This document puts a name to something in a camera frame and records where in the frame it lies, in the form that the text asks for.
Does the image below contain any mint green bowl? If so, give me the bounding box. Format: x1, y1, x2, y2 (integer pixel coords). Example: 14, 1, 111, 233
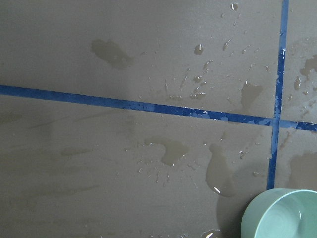
241, 188, 317, 238

